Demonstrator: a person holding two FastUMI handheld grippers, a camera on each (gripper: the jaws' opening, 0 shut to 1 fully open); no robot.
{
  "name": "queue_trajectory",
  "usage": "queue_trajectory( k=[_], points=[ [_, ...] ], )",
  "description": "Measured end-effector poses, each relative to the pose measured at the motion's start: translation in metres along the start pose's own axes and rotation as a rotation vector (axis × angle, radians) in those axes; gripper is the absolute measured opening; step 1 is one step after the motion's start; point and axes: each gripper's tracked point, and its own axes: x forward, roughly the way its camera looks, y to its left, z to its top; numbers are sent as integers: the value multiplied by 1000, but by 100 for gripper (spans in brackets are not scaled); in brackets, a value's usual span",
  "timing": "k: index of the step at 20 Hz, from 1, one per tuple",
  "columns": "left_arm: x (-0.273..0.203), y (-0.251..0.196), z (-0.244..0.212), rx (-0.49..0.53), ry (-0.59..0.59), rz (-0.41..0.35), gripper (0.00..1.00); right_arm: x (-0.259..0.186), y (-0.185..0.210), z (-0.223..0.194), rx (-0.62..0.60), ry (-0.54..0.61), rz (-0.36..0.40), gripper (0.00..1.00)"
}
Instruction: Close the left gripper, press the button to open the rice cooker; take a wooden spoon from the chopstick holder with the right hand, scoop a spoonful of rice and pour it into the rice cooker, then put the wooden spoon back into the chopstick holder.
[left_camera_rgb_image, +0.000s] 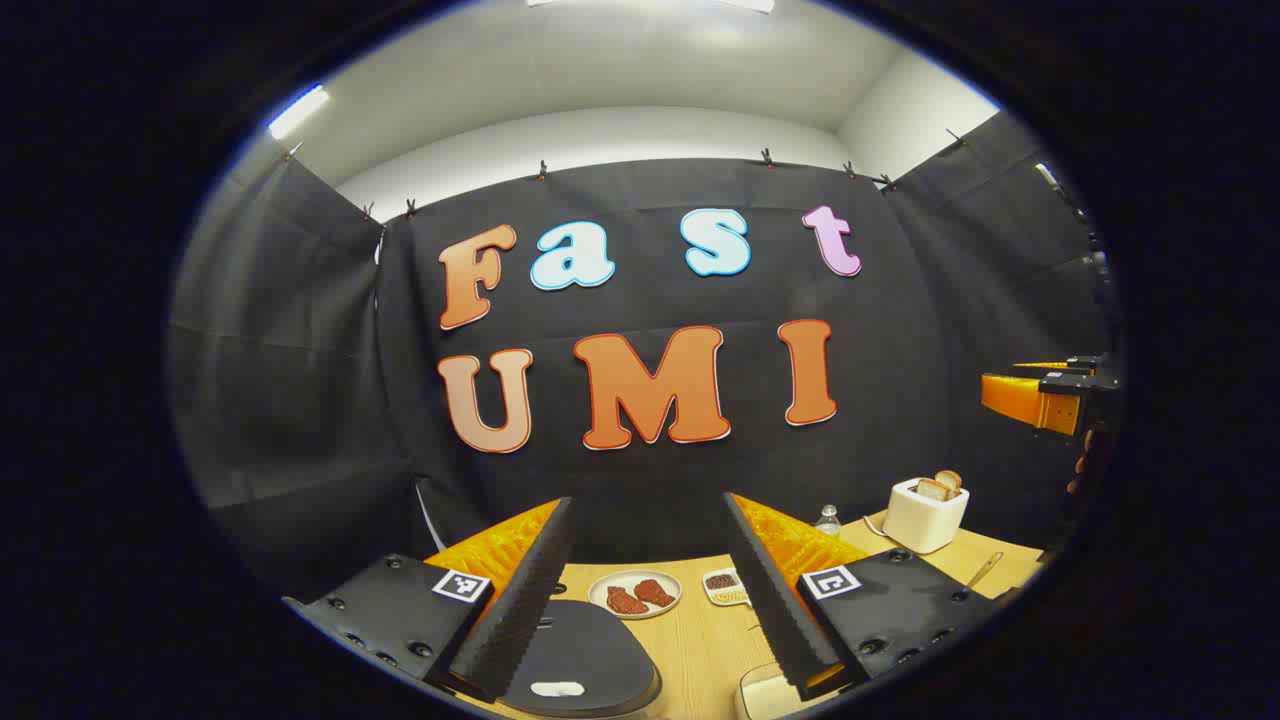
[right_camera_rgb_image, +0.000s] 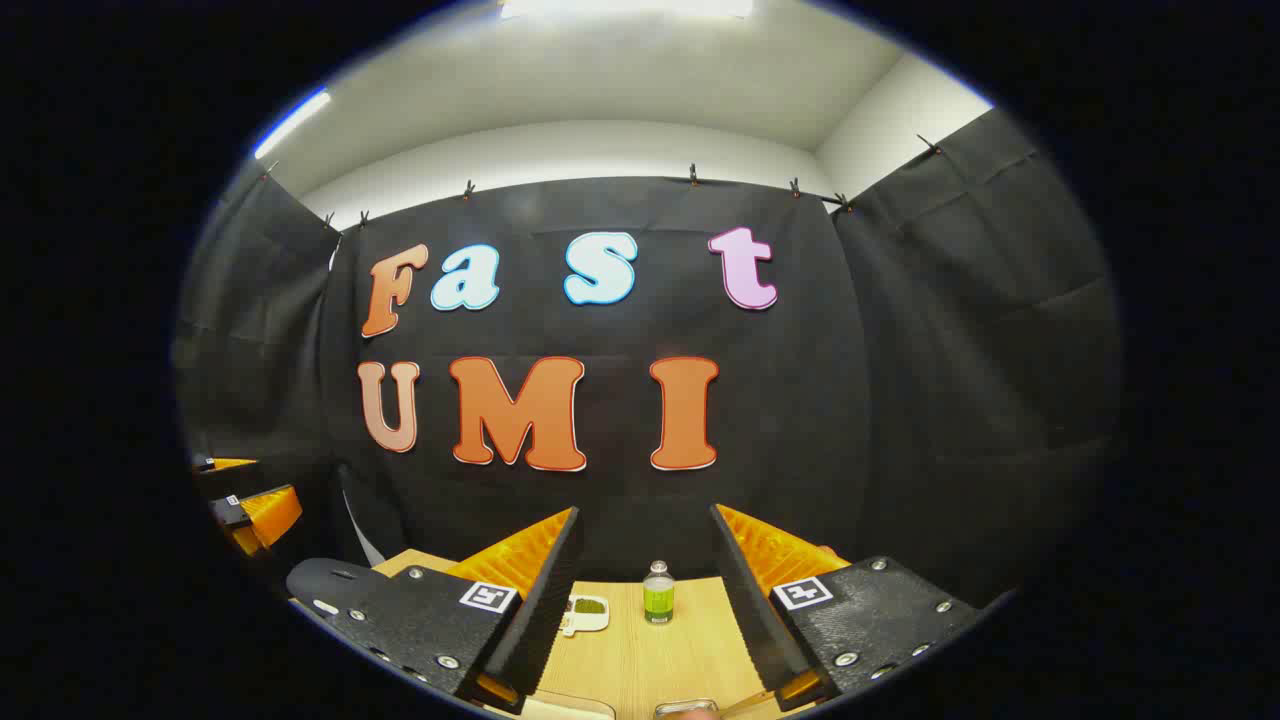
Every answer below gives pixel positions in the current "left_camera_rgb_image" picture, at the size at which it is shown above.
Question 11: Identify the white divided bean dish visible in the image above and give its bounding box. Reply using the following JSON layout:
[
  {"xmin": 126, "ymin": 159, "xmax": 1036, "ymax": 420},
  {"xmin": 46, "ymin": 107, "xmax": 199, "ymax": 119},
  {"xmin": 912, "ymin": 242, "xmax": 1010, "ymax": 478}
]
[{"xmin": 703, "ymin": 568, "xmax": 751, "ymax": 607}]

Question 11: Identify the black backdrop cloth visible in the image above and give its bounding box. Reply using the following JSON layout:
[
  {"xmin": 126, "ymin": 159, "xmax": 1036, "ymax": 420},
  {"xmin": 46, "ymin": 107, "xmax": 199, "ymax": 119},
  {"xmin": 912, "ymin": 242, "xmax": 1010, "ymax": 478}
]
[{"xmin": 168, "ymin": 112, "xmax": 1121, "ymax": 601}]

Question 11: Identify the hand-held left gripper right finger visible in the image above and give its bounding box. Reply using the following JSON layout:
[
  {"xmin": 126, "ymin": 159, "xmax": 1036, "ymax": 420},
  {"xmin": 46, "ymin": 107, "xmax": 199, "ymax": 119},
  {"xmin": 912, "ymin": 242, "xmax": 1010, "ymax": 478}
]
[{"xmin": 722, "ymin": 492, "xmax": 1021, "ymax": 701}]

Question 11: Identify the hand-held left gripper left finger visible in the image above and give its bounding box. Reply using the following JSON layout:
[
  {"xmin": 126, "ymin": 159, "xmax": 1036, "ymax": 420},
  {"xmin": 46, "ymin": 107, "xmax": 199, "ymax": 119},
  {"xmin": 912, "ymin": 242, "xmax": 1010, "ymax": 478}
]
[{"xmin": 283, "ymin": 497, "xmax": 578, "ymax": 704}]

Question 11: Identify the pale rice container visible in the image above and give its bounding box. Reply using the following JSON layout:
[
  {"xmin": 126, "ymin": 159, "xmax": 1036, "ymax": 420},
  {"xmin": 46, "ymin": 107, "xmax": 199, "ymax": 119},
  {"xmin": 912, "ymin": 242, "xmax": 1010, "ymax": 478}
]
[{"xmin": 738, "ymin": 662, "xmax": 801, "ymax": 719}]

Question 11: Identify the ceiling light strip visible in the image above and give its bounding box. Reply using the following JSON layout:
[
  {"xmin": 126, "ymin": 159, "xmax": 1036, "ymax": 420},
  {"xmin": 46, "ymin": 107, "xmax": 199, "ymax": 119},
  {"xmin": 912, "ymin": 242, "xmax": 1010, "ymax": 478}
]
[{"xmin": 268, "ymin": 85, "xmax": 331, "ymax": 139}]

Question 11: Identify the white toaster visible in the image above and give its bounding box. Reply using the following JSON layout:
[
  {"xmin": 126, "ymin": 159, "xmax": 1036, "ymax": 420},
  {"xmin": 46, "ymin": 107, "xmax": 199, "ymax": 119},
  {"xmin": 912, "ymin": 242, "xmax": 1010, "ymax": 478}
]
[{"xmin": 882, "ymin": 478, "xmax": 970, "ymax": 554}]

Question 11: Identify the white round plate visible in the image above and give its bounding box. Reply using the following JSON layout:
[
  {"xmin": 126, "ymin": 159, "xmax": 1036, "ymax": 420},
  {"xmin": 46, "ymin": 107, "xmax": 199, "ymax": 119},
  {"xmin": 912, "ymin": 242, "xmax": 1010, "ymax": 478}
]
[{"xmin": 588, "ymin": 570, "xmax": 683, "ymax": 620}]

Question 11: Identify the dark grey rice cooker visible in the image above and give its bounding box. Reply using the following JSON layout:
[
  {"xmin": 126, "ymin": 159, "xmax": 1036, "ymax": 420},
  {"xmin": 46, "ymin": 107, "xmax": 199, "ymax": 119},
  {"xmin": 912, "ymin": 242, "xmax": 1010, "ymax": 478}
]
[{"xmin": 500, "ymin": 598, "xmax": 663, "ymax": 717}]

